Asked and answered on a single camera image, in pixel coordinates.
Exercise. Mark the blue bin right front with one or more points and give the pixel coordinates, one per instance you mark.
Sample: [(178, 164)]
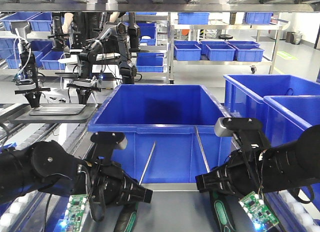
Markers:
[(287, 118)]

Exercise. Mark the green circuit board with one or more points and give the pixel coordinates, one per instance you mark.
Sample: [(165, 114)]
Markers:
[(74, 213), (259, 213)]

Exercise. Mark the grey tray on conveyor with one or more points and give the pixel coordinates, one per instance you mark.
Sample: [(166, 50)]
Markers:
[(57, 109)]

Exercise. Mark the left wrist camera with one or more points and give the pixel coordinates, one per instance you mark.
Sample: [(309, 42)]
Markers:
[(104, 143)]

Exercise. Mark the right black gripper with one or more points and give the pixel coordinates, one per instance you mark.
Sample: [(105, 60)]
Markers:
[(239, 174)]

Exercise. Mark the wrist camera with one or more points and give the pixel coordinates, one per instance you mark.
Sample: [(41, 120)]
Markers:
[(248, 132), (104, 143)]

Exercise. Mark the blue bin right rear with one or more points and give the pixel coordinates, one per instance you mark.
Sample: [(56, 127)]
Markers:
[(244, 94)]

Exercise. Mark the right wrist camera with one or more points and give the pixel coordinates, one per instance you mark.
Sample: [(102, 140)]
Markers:
[(248, 132)]

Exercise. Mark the left green circuit board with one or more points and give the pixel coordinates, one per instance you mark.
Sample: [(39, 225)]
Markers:
[(74, 213)]

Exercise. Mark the background robot arms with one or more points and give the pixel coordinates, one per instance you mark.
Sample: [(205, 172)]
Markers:
[(85, 83)]

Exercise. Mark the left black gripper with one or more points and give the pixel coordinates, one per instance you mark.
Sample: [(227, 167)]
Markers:
[(112, 186)]

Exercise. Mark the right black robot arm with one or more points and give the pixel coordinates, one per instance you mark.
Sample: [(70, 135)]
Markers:
[(287, 166)]

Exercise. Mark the right green circuit board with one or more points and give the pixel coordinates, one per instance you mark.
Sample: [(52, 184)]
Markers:
[(259, 213)]

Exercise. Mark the background rack with blue bins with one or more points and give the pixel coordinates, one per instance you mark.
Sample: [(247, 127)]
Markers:
[(225, 51)]

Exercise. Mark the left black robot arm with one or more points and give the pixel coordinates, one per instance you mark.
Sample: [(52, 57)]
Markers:
[(48, 168)]

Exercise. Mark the large blue plastic bin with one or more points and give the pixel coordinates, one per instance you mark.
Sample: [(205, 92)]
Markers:
[(169, 131)]

